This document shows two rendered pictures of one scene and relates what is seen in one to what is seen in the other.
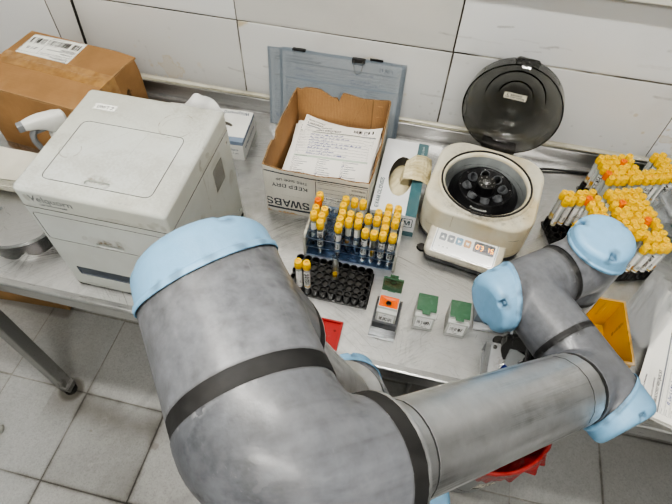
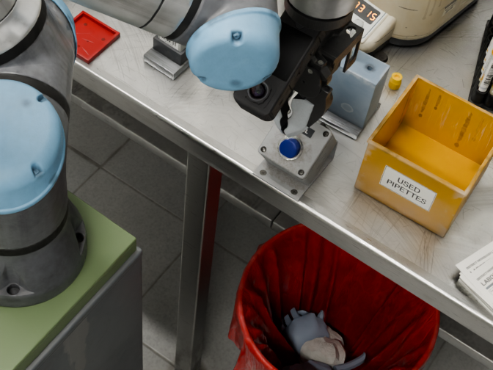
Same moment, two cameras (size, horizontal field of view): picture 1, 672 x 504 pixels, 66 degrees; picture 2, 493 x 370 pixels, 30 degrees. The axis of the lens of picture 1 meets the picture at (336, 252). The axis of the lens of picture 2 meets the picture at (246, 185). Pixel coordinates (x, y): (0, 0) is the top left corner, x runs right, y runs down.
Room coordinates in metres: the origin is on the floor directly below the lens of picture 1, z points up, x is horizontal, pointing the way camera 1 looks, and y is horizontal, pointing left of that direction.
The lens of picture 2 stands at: (-0.30, -0.47, 1.83)
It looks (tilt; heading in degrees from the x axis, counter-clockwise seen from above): 55 degrees down; 16
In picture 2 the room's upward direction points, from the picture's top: 9 degrees clockwise
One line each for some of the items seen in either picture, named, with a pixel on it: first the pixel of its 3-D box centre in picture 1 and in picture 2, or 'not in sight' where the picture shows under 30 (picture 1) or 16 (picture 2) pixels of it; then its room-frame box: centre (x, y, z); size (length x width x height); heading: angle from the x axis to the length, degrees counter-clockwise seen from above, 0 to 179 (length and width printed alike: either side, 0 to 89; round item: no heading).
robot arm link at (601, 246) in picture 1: (586, 261); not in sight; (0.38, -0.32, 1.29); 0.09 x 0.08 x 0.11; 116
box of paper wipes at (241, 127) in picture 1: (205, 120); not in sight; (1.03, 0.35, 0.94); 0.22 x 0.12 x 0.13; 83
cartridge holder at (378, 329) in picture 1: (386, 316); (179, 44); (0.51, -0.11, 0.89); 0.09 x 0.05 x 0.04; 167
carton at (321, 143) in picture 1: (329, 154); not in sight; (0.91, 0.02, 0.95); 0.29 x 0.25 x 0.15; 169
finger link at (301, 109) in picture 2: not in sight; (310, 107); (0.38, -0.33, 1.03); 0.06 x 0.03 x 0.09; 168
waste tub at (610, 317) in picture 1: (582, 337); (430, 156); (0.46, -0.48, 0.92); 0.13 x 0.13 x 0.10; 81
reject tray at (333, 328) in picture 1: (323, 333); (85, 37); (0.47, 0.02, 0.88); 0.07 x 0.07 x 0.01; 79
